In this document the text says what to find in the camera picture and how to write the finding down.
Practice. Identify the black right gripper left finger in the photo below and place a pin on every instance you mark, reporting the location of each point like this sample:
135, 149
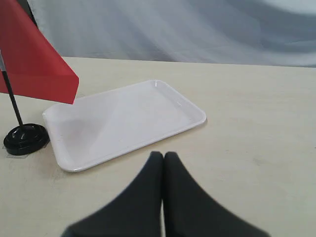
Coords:
135, 212

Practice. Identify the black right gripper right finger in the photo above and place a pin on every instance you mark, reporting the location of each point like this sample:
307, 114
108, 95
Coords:
190, 212

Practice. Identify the red flag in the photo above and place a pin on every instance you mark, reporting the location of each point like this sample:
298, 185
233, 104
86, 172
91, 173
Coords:
34, 67

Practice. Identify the black round flag base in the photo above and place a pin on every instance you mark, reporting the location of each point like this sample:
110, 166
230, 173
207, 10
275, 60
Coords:
26, 139

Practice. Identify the white plastic tray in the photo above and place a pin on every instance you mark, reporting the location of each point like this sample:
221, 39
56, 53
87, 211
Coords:
100, 127

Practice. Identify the white fabric backdrop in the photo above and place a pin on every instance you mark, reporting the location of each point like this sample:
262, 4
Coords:
253, 32

